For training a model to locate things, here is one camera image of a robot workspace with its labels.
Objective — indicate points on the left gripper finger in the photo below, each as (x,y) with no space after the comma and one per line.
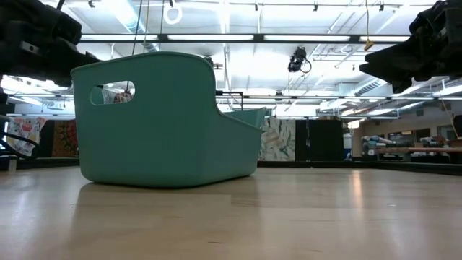
(68,57)
(61,77)

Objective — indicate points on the red popcorn bag clear wrap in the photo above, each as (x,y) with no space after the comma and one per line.
(121,97)

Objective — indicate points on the teal plastic basket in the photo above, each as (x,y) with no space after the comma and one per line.
(162,144)

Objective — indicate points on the grey background robot arm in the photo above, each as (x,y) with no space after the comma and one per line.
(375,141)
(429,141)

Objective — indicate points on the red yellow patterned tapestry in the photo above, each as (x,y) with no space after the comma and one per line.
(66,139)

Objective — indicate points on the white floral cloth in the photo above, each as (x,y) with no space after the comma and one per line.
(25,130)

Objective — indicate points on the background wooden table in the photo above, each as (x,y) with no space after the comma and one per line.
(415,149)

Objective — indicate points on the black cabinet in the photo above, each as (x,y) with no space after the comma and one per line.
(325,141)

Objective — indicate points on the white leaf-pattern panel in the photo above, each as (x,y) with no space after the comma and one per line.
(278,141)

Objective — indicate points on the black overhead camera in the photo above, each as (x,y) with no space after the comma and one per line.
(297,57)

